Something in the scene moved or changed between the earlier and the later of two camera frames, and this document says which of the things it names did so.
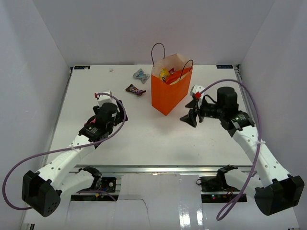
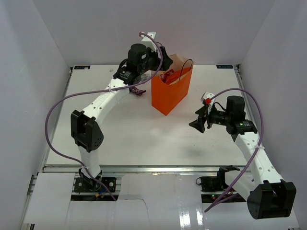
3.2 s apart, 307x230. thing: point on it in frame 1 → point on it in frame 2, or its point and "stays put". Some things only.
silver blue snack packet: (140, 74) stays put
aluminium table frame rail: (165, 169) stays put
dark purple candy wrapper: (132, 88) stays put
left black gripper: (120, 116) → (158, 62)
